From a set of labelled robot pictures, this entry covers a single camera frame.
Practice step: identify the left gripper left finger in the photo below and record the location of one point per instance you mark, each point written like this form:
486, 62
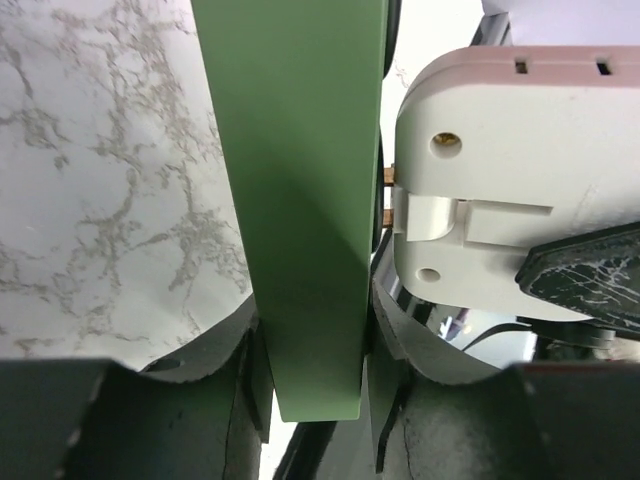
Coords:
190, 416

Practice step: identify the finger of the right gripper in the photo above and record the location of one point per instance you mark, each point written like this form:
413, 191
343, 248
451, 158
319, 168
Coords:
594, 274

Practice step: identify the green power strip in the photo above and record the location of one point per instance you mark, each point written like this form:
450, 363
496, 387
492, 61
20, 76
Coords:
296, 91

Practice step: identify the white adapter plug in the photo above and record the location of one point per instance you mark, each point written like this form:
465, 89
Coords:
500, 149

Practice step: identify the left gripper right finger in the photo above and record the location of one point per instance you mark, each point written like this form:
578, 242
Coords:
455, 417

